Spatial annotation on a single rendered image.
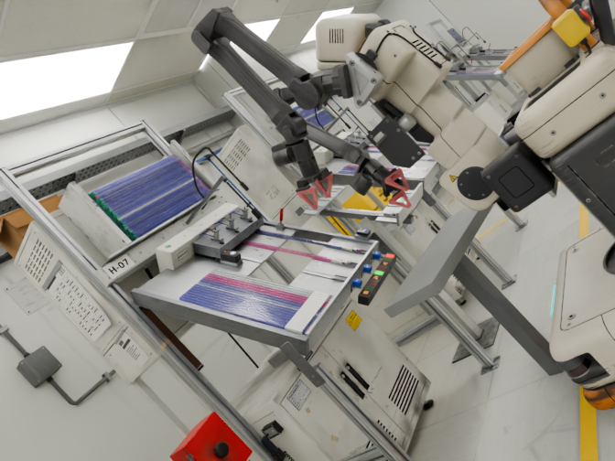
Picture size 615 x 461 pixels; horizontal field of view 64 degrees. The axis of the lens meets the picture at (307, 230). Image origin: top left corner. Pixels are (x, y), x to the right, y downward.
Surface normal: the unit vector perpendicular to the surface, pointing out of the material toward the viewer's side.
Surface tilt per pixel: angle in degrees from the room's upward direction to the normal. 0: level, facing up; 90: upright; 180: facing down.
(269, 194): 90
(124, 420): 89
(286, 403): 90
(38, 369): 90
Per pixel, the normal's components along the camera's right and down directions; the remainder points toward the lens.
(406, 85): -0.45, 0.43
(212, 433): 0.58, -0.55
